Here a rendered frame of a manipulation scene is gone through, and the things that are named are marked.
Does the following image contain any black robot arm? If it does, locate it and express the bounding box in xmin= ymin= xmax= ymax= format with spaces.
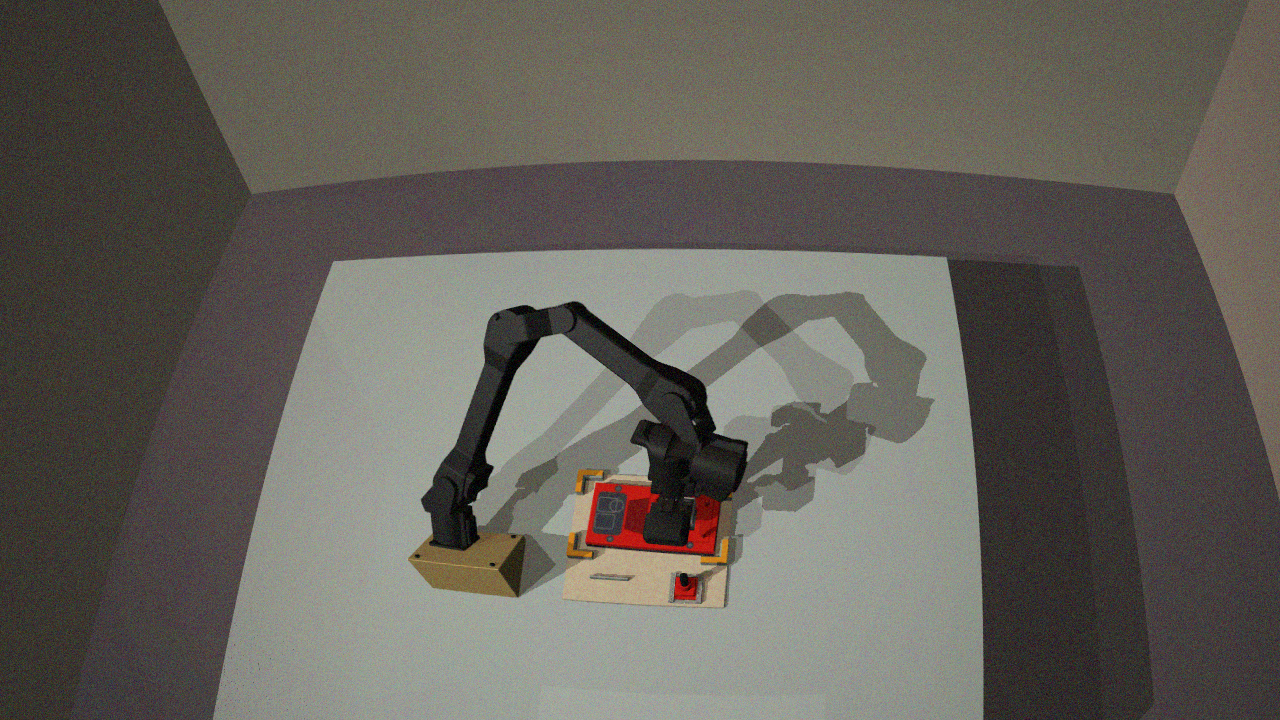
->
xmin=421 ymin=301 xmax=749 ymax=551

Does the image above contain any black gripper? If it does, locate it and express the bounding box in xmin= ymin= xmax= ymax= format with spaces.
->
xmin=643 ymin=466 xmax=692 ymax=547

